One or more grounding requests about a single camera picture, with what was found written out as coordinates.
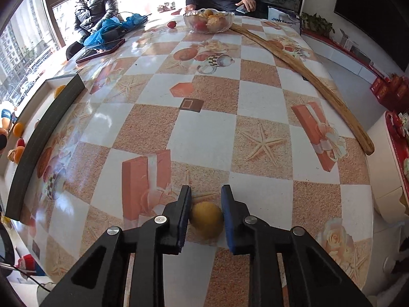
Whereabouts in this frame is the smooth yellow round fruit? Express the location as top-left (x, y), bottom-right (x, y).
top-left (189, 201), bottom-right (224, 240)

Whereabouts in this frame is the husked groundcherry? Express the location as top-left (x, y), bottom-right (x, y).
top-left (207, 16), bottom-right (224, 33)

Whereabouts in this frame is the red gift box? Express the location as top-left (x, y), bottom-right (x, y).
top-left (388, 73), bottom-right (409, 109)
top-left (370, 77), bottom-right (391, 100)

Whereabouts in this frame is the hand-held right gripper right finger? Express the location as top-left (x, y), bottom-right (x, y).
top-left (220, 184), bottom-right (373, 307)

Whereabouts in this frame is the red-cased phone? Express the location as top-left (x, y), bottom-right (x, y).
top-left (76, 38), bottom-right (126, 64)

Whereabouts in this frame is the red white round box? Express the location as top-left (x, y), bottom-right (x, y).
top-left (367, 110), bottom-right (409, 224)

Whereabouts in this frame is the green potted plant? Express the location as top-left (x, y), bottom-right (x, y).
top-left (300, 12), bottom-right (335, 37)

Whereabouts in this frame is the red cloth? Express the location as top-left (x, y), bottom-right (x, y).
top-left (16, 254), bottom-right (40, 272)

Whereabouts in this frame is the grey tray with white inside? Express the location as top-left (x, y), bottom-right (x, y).
top-left (0, 73), bottom-right (86, 221)

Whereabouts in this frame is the long wooden stick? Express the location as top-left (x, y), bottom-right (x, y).
top-left (230, 23), bottom-right (375, 156)

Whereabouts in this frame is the clear glass bowl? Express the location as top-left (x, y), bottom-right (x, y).
top-left (183, 9), bottom-right (235, 34)

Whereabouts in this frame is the white paper bag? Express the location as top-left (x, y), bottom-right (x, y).
top-left (268, 6), bottom-right (302, 34)

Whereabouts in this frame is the black television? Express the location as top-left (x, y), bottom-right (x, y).
top-left (334, 0), bottom-right (409, 74)

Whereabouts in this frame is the black pouch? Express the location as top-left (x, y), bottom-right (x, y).
top-left (104, 29), bottom-right (128, 43)

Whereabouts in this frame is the printed checkered tablecloth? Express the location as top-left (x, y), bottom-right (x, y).
top-left (6, 14), bottom-right (376, 307)

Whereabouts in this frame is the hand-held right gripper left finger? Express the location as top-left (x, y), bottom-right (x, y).
top-left (40, 185), bottom-right (192, 307)

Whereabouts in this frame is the blue plastic bag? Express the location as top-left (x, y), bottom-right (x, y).
top-left (84, 13), bottom-right (149, 51)

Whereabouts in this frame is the white low cabinet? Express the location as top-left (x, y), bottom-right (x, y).
top-left (302, 29), bottom-right (384, 85)

